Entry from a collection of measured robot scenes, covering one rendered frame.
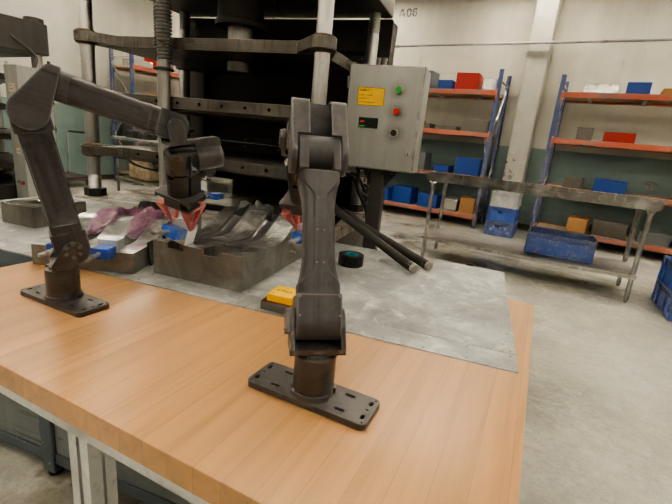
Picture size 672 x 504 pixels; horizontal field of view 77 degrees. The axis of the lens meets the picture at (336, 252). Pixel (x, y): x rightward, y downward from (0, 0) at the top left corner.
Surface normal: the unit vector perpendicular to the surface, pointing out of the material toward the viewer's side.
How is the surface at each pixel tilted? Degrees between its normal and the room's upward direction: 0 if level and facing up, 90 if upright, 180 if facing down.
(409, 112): 90
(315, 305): 63
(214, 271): 90
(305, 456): 0
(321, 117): 81
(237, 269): 90
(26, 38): 90
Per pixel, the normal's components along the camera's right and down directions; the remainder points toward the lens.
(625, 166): -0.52, 0.18
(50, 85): 0.58, 0.27
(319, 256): 0.21, -0.19
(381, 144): -0.32, 0.22
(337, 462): 0.09, -0.96
